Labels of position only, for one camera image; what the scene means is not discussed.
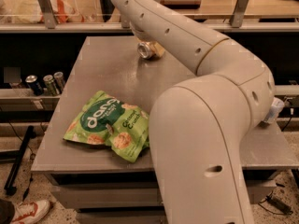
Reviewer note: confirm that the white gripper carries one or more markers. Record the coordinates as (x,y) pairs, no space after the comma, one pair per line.
(135,31)

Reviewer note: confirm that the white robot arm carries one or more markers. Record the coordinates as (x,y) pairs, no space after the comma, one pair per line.
(196,127)

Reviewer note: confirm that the green rice chip bag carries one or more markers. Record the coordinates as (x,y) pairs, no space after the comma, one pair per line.
(105,120)

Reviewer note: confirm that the silver can on shelf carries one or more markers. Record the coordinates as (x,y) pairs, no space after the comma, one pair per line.
(59,78)

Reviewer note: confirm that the green can on shelf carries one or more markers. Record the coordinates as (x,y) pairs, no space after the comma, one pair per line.
(51,85)

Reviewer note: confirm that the dark blue can on shelf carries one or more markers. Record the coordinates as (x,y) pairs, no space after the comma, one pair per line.
(33,83)

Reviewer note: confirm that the orange white plastic bag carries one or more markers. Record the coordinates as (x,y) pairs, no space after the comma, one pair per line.
(60,11)

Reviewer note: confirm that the clear plastic water bottle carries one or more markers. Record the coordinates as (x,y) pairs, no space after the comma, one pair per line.
(276,107)

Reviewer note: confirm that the grey side shelf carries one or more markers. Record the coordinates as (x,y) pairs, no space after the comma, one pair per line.
(25,100)

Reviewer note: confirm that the lower grey drawer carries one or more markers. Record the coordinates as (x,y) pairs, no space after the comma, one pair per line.
(122,216)

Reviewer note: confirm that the black stand leg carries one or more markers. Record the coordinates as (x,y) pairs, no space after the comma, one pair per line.
(16,156)

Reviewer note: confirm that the black power adapter on floor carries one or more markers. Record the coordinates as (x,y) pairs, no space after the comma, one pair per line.
(280,205)

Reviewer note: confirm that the white and orange sneaker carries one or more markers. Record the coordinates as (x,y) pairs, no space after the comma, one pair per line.
(30,213)

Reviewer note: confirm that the right metal bracket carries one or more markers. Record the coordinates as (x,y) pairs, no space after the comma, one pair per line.
(237,17)

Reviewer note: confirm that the left metal bracket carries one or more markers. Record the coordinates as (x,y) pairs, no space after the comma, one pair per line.
(48,14)

